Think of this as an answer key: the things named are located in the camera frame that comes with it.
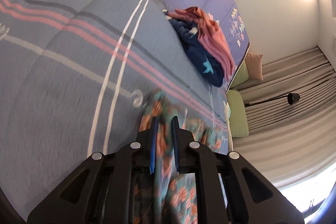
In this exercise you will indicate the pink folded cloth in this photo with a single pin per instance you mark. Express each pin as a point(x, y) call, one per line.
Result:
point(210, 36)

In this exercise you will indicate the beige pillow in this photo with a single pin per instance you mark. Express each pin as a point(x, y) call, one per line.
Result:
point(254, 66)

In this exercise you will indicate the teal floral garment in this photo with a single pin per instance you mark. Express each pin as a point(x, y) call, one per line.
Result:
point(170, 197)

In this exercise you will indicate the black floor lamp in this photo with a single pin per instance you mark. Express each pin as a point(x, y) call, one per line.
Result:
point(291, 99)

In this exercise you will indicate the navy star-patterned cloth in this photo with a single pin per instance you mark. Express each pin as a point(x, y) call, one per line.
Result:
point(207, 65)

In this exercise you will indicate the green seat cushion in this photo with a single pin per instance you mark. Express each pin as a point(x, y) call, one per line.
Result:
point(241, 76)

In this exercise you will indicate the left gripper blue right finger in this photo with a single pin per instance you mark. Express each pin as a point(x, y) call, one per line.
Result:
point(175, 131)

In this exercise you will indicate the beige curtain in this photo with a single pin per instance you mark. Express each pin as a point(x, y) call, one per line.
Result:
point(290, 143)

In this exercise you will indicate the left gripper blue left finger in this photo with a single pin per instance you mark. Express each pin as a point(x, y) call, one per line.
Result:
point(153, 143)

